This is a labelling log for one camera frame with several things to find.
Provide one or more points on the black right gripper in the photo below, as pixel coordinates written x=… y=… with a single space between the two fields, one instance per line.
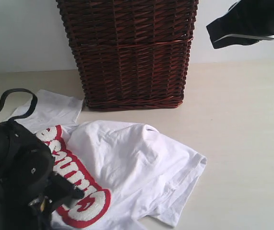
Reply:
x=246 y=23

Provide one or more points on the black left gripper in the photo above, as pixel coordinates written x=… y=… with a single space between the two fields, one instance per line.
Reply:
x=32 y=210

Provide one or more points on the dark brown wicker basket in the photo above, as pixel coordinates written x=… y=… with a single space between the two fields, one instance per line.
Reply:
x=130 y=54

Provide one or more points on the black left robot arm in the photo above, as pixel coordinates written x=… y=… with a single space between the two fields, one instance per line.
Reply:
x=25 y=161

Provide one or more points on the white t-shirt red lettering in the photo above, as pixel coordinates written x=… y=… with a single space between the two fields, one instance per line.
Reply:
x=126 y=170

